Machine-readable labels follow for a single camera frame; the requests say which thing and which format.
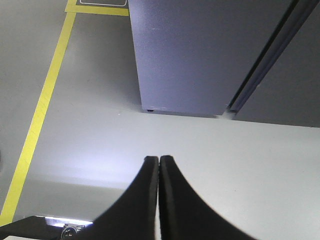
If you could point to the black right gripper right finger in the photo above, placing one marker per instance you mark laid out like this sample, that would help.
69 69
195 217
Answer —
184 215

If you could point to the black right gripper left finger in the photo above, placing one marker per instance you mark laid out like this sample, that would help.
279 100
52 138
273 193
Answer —
132 216

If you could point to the fridge door white interior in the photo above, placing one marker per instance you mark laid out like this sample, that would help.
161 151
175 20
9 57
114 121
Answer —
193 55

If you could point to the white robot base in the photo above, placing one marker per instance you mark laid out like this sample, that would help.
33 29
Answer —
43 228

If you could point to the yellow floor tape line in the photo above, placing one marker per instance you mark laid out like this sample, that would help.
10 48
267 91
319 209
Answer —
26 156

